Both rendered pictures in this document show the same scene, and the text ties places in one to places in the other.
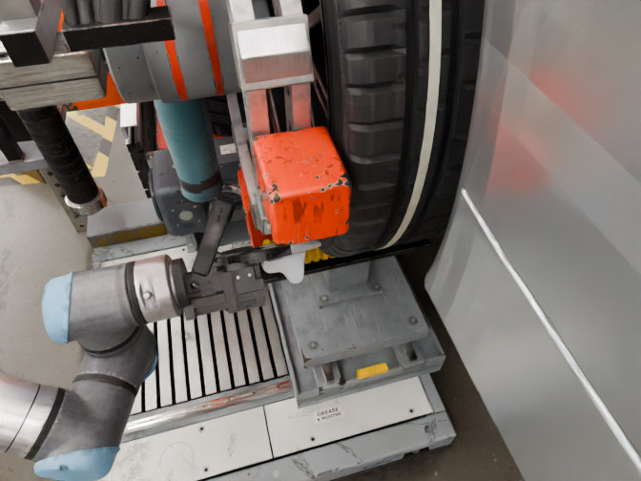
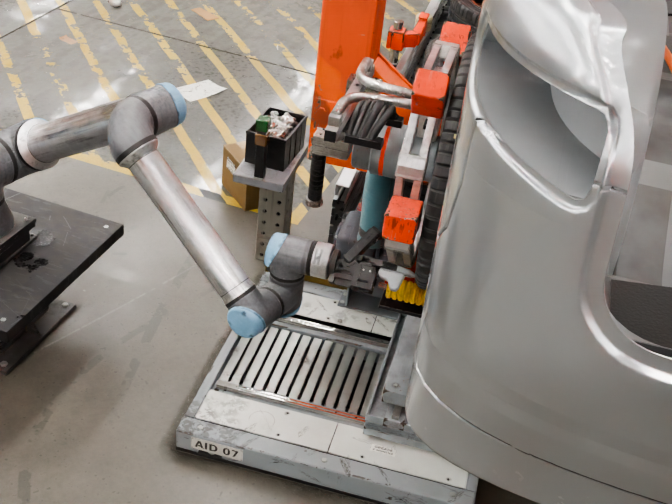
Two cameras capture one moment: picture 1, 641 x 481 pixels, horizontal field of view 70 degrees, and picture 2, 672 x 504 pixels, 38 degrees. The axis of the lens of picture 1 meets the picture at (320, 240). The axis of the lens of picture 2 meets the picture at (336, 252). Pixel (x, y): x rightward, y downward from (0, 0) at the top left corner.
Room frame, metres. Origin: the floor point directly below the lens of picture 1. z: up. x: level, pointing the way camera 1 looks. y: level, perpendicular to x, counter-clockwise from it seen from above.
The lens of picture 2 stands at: (-1.43, -0.66, 2.04)
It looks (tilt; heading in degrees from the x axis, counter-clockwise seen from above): 35 degrees down; 26
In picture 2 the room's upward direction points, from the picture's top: 7 degrees clockwise
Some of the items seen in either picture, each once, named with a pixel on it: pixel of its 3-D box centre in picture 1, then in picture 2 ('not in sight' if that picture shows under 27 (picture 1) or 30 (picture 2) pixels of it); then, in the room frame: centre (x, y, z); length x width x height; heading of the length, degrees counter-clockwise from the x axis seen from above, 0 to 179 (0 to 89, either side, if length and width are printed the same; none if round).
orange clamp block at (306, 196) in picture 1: (299, 185); (402, 219); (0.33, 0.02, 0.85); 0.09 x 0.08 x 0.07; 15
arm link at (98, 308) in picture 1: (97, 303); (291, 254); (0.34, 0.31, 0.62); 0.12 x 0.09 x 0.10; 105
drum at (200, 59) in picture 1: (191, 45); (396, 151); (0.61, 0.18, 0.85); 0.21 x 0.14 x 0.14; 105
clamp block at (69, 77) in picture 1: (50, 68); (332, 143); (0.41, 0.26, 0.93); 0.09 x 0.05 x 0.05; 105
